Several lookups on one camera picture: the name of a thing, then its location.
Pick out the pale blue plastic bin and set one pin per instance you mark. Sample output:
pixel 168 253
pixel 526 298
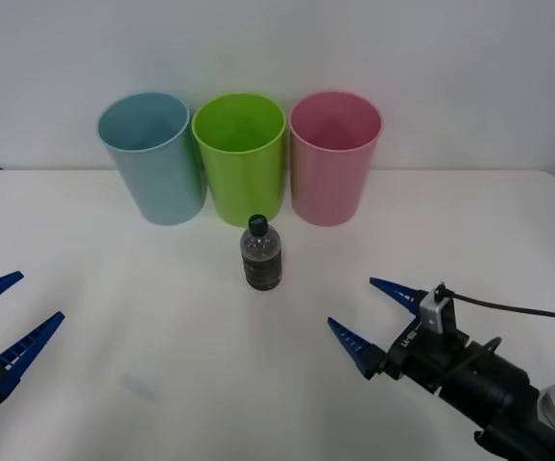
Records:
pixel 162 182

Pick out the small dark plastic bottle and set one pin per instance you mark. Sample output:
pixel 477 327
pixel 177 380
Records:
pixel 262 261

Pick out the green plastic bin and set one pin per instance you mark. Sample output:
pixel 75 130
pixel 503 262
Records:
pixel 246 187

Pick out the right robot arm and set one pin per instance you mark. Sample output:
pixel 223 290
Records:
pixel 493 389

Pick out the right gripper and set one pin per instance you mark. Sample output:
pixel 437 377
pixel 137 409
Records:
pixel 414 353

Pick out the pink plastic bin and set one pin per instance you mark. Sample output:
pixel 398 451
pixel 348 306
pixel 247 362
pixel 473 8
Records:
pixel 328 187

